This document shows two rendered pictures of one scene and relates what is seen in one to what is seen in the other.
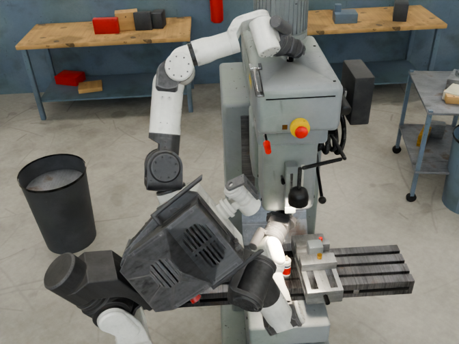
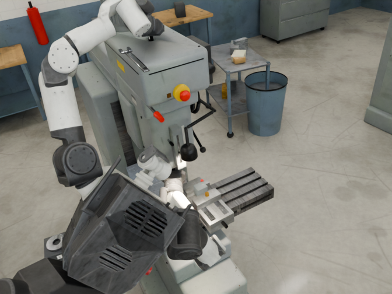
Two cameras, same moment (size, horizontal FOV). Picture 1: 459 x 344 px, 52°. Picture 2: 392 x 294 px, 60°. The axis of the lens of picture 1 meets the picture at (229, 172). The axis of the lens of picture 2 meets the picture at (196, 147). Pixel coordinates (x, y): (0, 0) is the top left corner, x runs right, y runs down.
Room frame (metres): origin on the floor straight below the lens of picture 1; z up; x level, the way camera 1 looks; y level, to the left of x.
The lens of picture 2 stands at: (0.28, 0.18, 2.31)
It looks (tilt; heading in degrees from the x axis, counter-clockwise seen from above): 36 degrees down; 337
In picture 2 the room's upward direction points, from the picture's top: 6 degrees counter-clockwise
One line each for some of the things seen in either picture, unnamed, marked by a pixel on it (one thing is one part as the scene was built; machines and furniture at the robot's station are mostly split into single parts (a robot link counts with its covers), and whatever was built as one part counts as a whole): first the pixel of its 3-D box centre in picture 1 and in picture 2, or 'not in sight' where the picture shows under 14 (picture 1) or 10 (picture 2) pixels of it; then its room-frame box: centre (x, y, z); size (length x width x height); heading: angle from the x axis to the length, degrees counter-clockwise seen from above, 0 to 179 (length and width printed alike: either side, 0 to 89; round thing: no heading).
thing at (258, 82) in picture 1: (257, 79); (134, 59); (1.36, -0.10, 1.89); 0.24 x 0.04 x 0.01; 0
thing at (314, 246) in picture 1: (314, 248); (200, 189); (1.51, -0.36, 1.03); 0.06 x 0.05 x 0.06; 93
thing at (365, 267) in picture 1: (268, 276); (171, 224); (1.51, -0.15, 0.87); 1.24 x 0.23 x 0.08; 91
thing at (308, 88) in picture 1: (288, 80); (153, 58); (1.53, -0.22, 1.81); 0.47 x 0.26 x 0.16; 1
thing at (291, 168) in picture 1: (290, 188); (177, 147); (1.40, -0.22, 1.45); 0.04 x 0.04 x 0.21; 1
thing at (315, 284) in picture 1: (315, 263); (204, 200); (1.48, -0.36, 0.97); 0.35 x 0.15 x 0.11; 3
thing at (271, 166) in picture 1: (285, 164); (165, 130); (1.52, -0.22, 1.47); 0.21 x 0.19 x 0.32; 91
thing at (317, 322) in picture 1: (281, 290); (183, 231); (1.51, -0.22, 0.77); 0.50 x 0.35 x 0.12; 1
